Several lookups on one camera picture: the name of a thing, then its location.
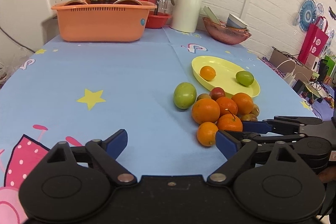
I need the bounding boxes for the dark purple plum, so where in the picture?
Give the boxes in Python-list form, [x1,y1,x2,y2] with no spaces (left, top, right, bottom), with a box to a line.
[240,113,258,122]

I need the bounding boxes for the small brown fruit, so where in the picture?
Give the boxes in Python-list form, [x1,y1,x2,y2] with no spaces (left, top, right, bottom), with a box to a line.
[251,104,260,117]

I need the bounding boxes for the orange with stem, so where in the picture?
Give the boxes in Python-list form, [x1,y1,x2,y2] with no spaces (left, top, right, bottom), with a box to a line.
[217,114,243,132]

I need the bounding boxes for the small front orange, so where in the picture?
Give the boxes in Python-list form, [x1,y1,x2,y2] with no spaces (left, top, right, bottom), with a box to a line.
[197,122,218,147]

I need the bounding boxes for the small orange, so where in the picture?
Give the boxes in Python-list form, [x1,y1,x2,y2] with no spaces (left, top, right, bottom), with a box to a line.
[197,122,218,147]
[199,66,217,81]

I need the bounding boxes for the large orange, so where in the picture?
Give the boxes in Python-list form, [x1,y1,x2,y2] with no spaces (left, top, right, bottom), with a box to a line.
[191,98,221,124]

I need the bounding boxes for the small green mango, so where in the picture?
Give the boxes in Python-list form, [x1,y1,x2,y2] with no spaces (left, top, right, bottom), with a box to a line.
[235,71,255,86]

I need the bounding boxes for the red plum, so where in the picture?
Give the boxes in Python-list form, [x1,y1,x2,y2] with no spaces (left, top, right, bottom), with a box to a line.
[210,87,226,101]

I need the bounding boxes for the brown round fruit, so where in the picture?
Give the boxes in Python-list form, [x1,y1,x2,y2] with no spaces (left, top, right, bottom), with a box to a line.
[197,93,211,101]

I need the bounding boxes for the large green mango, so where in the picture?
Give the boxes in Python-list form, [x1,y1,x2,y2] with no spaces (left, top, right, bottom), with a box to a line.
[173,82,197,110]

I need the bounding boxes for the person hand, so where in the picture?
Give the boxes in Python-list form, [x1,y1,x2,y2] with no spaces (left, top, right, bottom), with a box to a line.
[318,166,336,183]

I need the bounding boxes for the cardboard box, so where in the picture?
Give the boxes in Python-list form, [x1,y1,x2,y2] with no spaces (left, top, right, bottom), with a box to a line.
[269,47,313,82]

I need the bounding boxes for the blue cartoon tablecloth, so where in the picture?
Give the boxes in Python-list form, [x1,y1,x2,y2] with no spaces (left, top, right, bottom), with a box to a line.
[0,25,322,188]

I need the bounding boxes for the pink gift bag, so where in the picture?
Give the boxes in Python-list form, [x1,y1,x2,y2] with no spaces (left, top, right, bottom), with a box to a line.
[297,16,329,64]

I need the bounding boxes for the stacked ceramic bowls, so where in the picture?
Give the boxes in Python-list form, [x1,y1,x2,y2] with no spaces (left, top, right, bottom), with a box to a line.
[226,14,248,29]

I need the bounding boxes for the blue paper fan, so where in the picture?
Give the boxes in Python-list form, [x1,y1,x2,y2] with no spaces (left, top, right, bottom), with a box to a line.
[293,0,325,32]

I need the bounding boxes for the orange plastic basket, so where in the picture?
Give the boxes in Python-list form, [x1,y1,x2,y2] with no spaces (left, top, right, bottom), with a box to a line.
[51,1,156,42]

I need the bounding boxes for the red plastic bowl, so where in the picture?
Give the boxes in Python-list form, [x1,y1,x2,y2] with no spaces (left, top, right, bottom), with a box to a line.
[145,11,171,29]

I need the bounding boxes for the white thermos jug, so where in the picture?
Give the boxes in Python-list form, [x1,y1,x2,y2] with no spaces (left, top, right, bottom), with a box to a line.
[170,0,202,33]

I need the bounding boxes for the white appliance with screen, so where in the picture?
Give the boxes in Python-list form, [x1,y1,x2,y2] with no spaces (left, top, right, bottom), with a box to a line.
[1,0,70,53]

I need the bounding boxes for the white charger with cable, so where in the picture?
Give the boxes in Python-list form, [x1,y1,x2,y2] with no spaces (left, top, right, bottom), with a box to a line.
[274,59,296,87]

